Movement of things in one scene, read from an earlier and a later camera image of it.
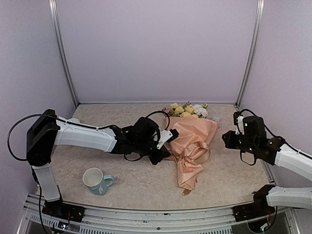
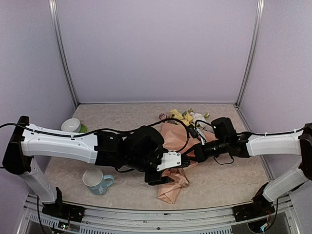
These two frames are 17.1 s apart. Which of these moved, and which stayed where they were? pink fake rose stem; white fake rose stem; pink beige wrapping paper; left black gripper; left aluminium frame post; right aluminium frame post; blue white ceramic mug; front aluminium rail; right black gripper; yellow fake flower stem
Moved: white fake rose stem; right black gripper; pink fake rose stem; left black gripper; yellow fake flower stem; pink beige wrapping paper
Stayed: left aluminium frame post; front aluminium rail; right aluminium frame post; blue white ceramic mug
